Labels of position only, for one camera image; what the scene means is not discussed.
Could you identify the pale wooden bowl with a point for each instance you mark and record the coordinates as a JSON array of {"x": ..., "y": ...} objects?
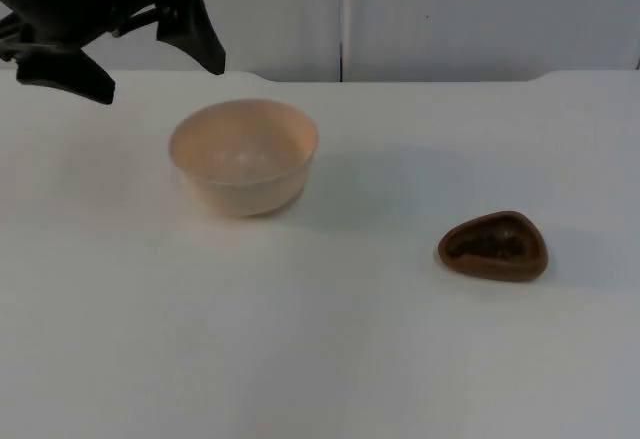
[{"x": 250, "y": 184}]

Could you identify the coffee beans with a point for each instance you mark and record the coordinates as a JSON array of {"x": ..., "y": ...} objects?
[{"x": 492, "y": 246}]

